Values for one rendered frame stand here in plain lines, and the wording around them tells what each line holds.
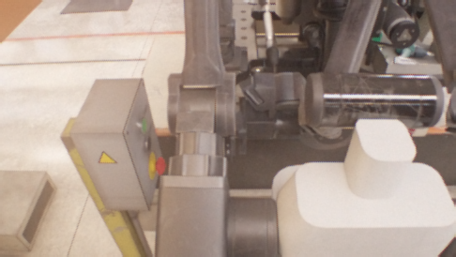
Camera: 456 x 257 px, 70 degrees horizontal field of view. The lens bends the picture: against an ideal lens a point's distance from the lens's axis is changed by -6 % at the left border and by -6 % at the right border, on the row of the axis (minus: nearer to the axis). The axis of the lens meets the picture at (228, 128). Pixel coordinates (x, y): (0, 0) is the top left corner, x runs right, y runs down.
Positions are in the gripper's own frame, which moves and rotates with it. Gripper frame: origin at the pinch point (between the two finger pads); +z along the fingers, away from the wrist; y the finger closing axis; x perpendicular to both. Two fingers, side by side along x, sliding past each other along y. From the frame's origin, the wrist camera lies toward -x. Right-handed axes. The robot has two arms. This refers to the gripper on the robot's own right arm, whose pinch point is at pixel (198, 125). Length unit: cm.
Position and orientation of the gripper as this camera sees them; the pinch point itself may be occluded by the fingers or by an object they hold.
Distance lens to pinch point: 68.2
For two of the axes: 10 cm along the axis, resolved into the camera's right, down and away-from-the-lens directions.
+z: -10.0, 0.1, 0.4
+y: -0.2, 6.9, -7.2
